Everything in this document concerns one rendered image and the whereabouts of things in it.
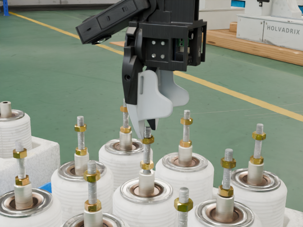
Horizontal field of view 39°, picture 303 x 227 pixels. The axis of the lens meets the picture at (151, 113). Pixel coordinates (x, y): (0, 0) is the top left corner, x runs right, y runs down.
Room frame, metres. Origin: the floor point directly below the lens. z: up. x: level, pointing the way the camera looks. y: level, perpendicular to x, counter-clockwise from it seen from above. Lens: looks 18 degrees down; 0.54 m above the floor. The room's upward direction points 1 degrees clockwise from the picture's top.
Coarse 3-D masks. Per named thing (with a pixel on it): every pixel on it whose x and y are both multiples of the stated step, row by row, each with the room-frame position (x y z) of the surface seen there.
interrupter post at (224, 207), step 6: (216, 198) 0.49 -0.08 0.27; (222, 198) 0.48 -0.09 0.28; (228, 198) 0.48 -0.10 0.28; (216, 204) 0.49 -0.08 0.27; (222, 204) 0.48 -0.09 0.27; (228, 204) 0.48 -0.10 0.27; (216, 210) 0.48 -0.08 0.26; (222, 210) 0.48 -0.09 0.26; (228, 210) 0.48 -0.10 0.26; (216, 216) 0.48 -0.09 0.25; (222, 216) 0.48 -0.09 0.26; (228, 216) 0.48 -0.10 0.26
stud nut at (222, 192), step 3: (219, 186) 0.49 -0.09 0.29; (231, 186) 0.49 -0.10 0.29; (219, 189) 0.49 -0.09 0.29; (222, 189) 0.48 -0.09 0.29; (225, 189) 0.48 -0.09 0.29; (228, 189) 0.48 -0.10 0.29; (231, 189) 0.48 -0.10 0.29; (219, 192) 0.49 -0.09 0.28; (222, 192) 0.48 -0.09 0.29; (225, 192) 0.48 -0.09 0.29; (228, 192) 0.48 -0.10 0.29; (231, 192) 0.48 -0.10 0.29; (222, 195) 0.48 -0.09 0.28; (225, 195) 0.48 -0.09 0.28; (228, 195) 0.48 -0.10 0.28
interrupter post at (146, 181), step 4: (140, 172) 0.55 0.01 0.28; (152, 172) 0.55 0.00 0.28; (140, 176) 0.54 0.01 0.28; (144, 176) 0.54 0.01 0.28; (148, 176) 0.54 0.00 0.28; (152, 176) 0.54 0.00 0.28; (140, 180) 0.54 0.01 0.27; (144, 180) 0.54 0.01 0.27; (148, 180) 0.54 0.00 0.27; (152, 180) 0.54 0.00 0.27; (140, 184) 0.54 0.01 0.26; (144, 184) 0.54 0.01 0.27; (148, 184) 0.54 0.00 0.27; (152, 184) 0.54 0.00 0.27; (140, 188) 0.54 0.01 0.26; (144, 188) 0.54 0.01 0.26; (148, 188) 0.54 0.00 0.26; (152, 188) 0.54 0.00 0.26; (140, 192) 0.54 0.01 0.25; (144, 192) 0.54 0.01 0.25; (148, 192) 0.54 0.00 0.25; (152, 192) 0.54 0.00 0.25
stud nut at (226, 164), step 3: (222, 159) 0.49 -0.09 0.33; (234, 159) 0.49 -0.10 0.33; (222, 162) 0.48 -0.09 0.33; (225, 162) 0.48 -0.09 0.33; (228, 162) 0.48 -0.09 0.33; (231, 162) 0.48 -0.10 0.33; (234, 162) 0.48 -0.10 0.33; (222, 165) 0.48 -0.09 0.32; (225, 165) 0.48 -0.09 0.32; (228, 165) 0.48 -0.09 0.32; (231, 165) 0.48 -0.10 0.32; (234, 165) 0.48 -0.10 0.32
